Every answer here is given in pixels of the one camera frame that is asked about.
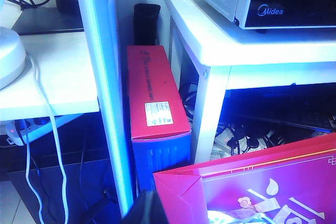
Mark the black cylindrical fabric pouch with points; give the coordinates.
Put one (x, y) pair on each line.
(145, 24)

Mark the black flat box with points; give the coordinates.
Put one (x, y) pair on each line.
(275, 108)

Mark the white office desk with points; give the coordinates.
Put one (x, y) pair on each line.
(60, 77)

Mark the white round lamp base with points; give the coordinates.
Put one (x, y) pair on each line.
(10, 56)

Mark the white side table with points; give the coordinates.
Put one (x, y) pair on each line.
(262, 53)

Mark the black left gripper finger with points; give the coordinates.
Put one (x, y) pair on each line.
(147, 208)

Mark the grey framed office partition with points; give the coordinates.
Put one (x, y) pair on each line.
(105, 77)

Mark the black computer monitor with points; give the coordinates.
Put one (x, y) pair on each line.
(47, 16)

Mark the red and blue carton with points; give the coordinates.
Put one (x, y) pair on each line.
(155, 90)

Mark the red gift box gold pattern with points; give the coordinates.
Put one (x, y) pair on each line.
(236, 182)

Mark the white power strip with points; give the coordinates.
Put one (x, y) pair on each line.
(223, 140)
(15, 132)

